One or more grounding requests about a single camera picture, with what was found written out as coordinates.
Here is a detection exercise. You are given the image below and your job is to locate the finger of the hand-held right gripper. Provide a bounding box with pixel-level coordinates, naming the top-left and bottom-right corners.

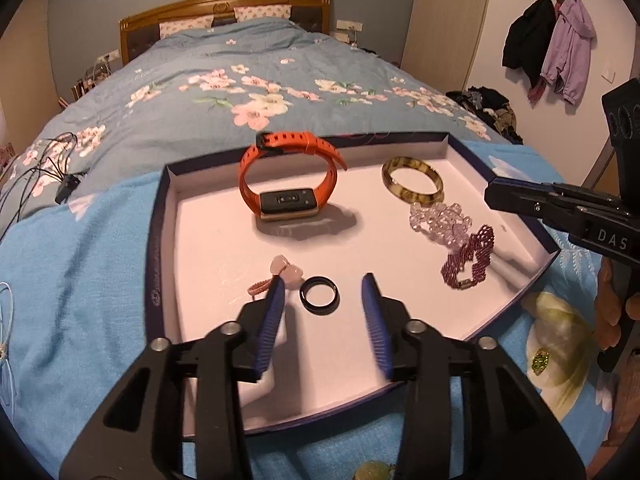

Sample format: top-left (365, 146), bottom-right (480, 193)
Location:
top-left (484, 176), bottom-right (621, 233)

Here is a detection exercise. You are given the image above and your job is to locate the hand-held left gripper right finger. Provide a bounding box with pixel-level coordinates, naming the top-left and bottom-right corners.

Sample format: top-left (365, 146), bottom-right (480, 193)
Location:
top-left (360, 272), bottom-right (587, 480)

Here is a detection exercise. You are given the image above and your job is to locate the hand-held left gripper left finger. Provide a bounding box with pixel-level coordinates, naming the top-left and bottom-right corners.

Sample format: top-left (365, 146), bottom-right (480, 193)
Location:
top-left (59, 275), bottom-right (287, 480)

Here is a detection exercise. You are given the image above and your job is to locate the black ring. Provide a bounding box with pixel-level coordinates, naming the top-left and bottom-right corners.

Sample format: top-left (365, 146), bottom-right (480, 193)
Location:
top-left (299, 276), bottom-right (340, 315)

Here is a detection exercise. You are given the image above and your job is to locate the pink stone hair tie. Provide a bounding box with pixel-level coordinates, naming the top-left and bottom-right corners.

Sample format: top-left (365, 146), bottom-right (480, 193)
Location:
top-left (247, 255), bottom-right (305, 301)

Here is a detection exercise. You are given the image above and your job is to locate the purple beaded bracelet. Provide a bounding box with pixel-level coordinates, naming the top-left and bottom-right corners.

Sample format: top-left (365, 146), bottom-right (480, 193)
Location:
top-left (441, 226), bottom-right (496, 291)

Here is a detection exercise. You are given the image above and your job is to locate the clear crystal bead bracelet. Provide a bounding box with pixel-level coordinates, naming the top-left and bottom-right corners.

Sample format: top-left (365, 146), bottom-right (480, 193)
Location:
top-left (409, 201), bottom-right (473, 247)

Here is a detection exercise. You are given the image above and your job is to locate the dark blue shallow box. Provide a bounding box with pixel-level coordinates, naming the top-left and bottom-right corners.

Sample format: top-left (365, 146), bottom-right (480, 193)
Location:
top-left (145, 132), bottom-right (563, 436)

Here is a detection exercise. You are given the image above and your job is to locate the amber bangle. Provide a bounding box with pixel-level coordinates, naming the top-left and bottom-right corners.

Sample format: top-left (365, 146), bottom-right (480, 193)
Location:
top-left (381, 156), bottom-right (445, 204)

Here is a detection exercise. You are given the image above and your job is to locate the orange smart watch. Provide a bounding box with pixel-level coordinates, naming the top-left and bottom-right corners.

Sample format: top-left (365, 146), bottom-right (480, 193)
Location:
top-left (239, 131), bottom-right (349, 223)

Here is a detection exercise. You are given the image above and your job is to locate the green ball hair tie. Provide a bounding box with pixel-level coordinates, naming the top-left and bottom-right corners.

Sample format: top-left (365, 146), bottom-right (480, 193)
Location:
top-left (355, 462), bottom-right (396, 480)

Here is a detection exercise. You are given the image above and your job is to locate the person's right forearm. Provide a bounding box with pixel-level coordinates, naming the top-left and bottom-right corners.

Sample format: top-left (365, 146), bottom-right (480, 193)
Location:
top-left (612, 360), bottom-right (640, 461)

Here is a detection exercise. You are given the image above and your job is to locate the person's right hand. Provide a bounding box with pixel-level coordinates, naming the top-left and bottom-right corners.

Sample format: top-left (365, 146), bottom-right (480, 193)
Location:
top-left (594, 259), bottom-right (640, 353)

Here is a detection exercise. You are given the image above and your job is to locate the pile of dark clothes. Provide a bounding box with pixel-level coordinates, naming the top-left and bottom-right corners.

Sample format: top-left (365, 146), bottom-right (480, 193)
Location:
top-left (445, 86), bottom-right (523, 145)

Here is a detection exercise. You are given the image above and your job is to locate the purple jacket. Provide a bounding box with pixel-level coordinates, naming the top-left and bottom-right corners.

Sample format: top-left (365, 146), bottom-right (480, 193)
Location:
top-left (540, 0), bottom-right (597, 105)

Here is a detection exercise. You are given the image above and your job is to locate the black jacket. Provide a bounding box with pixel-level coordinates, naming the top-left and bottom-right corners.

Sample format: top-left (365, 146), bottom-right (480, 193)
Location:
top-left (501, 0), bottom-right (556, 88)

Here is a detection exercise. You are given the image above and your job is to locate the light blue blanket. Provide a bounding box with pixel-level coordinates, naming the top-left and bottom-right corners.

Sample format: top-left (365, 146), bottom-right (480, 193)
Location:
top-left (0, 140), bottom-right (640, 480)

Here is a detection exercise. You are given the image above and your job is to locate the grey-blue floral duvet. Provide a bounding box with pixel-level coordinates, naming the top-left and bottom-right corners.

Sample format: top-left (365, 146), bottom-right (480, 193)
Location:
top-left (0, 16), bottom-right (516, 241)

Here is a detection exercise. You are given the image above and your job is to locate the row of cosmetic bottles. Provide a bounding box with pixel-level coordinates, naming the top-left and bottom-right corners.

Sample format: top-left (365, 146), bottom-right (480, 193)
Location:
top-left (57, 50), bottom-right (121, 106)

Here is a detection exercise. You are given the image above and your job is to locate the wooden bed headboard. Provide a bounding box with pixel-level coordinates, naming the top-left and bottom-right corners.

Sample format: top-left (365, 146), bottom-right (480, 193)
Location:
top-left (119, 0), bottom-right (333, 66)

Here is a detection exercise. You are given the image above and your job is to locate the black cable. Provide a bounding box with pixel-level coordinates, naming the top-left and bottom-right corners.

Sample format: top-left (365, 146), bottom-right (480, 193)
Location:
top-left (0, 132), bottom-right (83, 221)

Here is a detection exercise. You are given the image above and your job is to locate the white cable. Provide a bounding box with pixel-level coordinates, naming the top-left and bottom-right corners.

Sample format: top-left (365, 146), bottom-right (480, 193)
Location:
top-left (0, 280), bottom-right (13, 411)

